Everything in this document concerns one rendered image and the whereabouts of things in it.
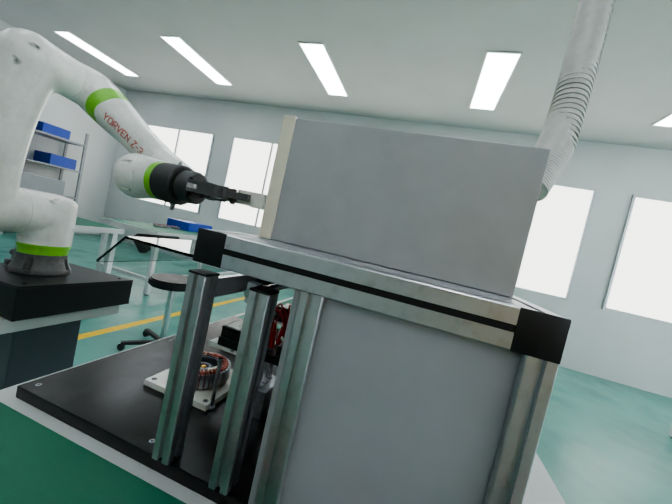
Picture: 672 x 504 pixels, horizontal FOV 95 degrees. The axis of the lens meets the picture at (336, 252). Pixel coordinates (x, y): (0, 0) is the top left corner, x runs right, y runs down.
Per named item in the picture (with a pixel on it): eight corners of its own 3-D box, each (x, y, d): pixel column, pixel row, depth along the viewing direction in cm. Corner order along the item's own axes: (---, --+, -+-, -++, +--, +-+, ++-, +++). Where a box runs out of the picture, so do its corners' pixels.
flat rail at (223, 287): (195, 297, 45) (199, 277, 45) (325, 273, 105) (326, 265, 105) (202, 299, 45) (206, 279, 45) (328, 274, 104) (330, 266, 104)
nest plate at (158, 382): (143, 384, 62) (144, 378, 62) (196, 360, 76) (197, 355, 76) (205, 411, 58) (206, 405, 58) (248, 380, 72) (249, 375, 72)
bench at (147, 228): (88, 277, 374) (99, 216, 370) (198, 270, 557) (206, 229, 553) (145, 297, 350) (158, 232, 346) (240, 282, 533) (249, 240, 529)
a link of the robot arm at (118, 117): (87, 124, 90) (104, 92, 86) (125, 135, 100) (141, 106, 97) (165, 208, 84) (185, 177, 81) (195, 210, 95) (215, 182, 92)
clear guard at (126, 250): (95, 261, 55) (101, 229, 55) (192, 260, 78) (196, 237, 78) (253, 312, 46) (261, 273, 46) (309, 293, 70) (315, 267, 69)
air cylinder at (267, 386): (237, 410, 60) (242, 383, 60) (256, 394, 67) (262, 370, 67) (259, 420, 59) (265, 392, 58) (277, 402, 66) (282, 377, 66)
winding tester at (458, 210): (257, 236, 51) (283, 113, 50) (331, 245, 93) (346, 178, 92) (513, 298, 41) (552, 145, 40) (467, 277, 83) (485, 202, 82)
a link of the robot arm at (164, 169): (153, 153, 70) (184, 165, 79) (144, 204, 70) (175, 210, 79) (175, 157, 68) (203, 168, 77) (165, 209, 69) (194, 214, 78)
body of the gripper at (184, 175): (194, 204, 77) (225, 211, 75) (167, 198, 69) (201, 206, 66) (200, 174, 77) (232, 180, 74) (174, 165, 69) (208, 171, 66)
